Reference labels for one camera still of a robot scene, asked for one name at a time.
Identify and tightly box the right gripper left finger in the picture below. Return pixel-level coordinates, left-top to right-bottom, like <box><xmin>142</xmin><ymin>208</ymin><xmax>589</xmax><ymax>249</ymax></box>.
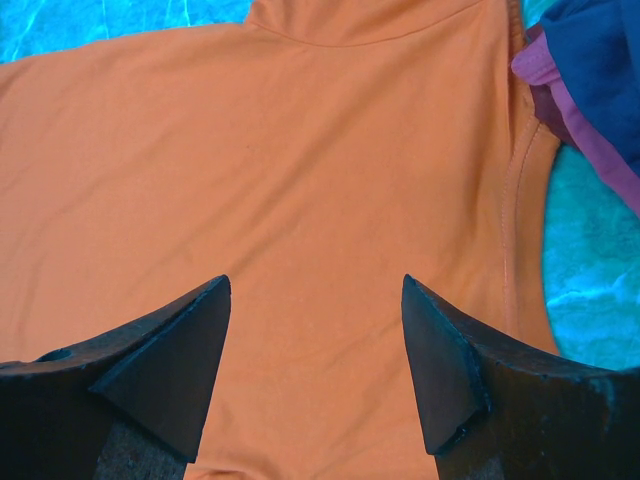
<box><xmin>1</xmin><ymin>275</ymin><xmax>231</xmax><ymax>479</ymax></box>

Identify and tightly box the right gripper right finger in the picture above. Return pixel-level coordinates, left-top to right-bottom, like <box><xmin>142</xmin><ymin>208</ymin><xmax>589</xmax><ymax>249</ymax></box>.
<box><xmin>402</xmin><ymin>276</ymin><xmax>639</xmax><ymax>479</ymax></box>

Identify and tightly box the orange t shirt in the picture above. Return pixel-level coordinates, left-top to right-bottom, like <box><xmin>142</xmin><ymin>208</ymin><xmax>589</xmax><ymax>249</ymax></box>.
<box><xmin>1</xmin><ymin>0</ymin><xmax>558</xmax><ymax>479</ymax></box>

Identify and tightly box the red folded shirt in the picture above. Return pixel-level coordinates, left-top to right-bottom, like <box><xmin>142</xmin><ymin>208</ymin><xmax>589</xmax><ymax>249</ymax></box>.
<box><xmin>521</xmin><ymin>23</ymin><xmax>577</xmax><ymax>148</ymax></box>

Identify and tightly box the pink folded shirt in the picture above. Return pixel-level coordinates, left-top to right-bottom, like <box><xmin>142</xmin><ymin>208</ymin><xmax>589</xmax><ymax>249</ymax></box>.
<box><xmin>511</xmin><ymin>52</ymin><xmax>639</xmax><ymax>213</ymax></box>

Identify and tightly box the blue cartoon print shirt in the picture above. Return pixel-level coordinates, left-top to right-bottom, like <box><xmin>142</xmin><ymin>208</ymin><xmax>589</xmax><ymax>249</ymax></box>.
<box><xmin>540</xmin><ymin>0</ymin><xmax>639</xmax><ymax>173</ymax></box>

